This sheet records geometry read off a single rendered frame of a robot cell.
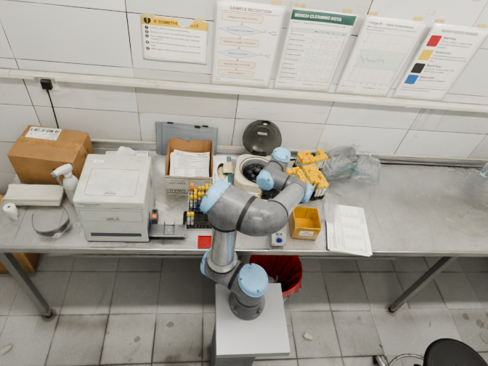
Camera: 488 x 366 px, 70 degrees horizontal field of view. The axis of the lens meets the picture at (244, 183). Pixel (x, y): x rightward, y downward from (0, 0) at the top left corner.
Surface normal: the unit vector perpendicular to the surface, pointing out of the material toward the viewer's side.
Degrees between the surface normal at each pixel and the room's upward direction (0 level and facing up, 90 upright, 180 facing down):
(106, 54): 90
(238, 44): 94
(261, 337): 1
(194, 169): 2
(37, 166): 88
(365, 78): 92
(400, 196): 0
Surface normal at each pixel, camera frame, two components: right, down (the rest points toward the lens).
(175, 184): 0.09, 0.72
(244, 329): 0.11, -0.67
